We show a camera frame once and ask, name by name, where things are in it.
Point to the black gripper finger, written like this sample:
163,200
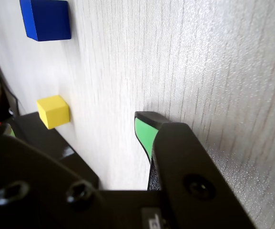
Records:
32,186
187,167

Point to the yellow wooden cube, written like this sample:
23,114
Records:
53,112

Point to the blue wooden cube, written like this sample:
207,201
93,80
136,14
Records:
49,19

